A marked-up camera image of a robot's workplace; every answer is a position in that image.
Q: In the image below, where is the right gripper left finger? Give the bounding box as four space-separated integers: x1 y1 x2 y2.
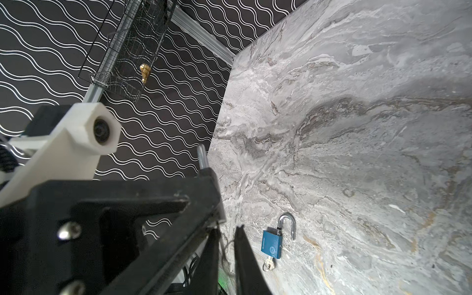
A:
184 229 220 295

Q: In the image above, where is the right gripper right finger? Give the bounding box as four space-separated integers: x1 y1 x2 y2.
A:
234 226 272 295

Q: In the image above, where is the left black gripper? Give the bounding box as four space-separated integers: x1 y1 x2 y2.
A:
1 168 222 295

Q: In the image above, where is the silver key with ring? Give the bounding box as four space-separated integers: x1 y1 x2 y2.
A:
263 256 275 272

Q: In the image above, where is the blue padlock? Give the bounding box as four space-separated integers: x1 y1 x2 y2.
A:
261 212 297 259

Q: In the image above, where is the black padlock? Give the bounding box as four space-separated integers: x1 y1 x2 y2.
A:
197 144 210 170

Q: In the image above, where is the brass bell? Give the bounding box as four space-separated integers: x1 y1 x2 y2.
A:
140 63 151 86

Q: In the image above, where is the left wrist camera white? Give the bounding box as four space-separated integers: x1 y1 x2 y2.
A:
1 103 121 207

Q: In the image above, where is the black wire basket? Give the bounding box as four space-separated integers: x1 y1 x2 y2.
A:
78 1 177 103

